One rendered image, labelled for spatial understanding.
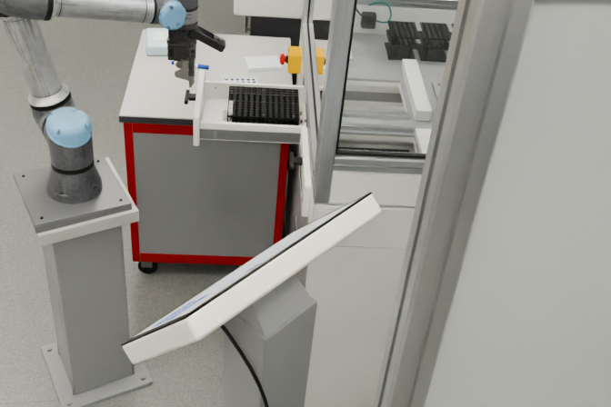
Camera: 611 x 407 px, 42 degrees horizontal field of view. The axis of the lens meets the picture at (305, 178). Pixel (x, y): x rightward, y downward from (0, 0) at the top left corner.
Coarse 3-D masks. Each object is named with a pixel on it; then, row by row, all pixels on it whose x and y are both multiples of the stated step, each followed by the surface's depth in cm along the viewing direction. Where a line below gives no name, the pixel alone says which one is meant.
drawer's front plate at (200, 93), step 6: (204, 72) 257; (198, 78) 253; (204, 78) 254; (198, 84) 250; (204, 84) 255; (198, 90) 247; (204, 90) 257; (198, 96) 244; (204, 96) 258; (198, 102) 242; (204, 102) 260; (198, 108) 239; (198, 114) 236; (198, 120) 236; (198, 126) 238; (198, 132) 239; (198, 138) 240; (198, 144) 242
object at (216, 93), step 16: (208, 96) 262; (224, 96) 262; (304, 96) 263; (208, 112) 255; (304, 112) 259; (208, 128) 241; (224, 128) 241; (240, 128) 241; (256, 128) 241; (272, 128) 241; (288, 128) 242
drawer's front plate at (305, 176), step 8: (304, 128) 235; (304, 136) 232; (304, 144) 228; (304, 152) 225; (304, 160) 222; (304, 168) 219; (304, 176) 217; (304, 184) 216; (304, 192) 215; (304, 200) 216; (304, 208) 218; (304, 216) 220
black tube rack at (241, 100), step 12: (240, 96) 252; (252, 96) 252; (264, 96) 253; (276, 96) 254; (288, 96) 254; (240, 108) 246; (252, 108) 247; (264, 108) 247; (276, 108) 248; (288, 108) 248; (240, 120) 247; (252, 120) 247; (264, 120) 245; (276, 120) 248; (288, 120) 249
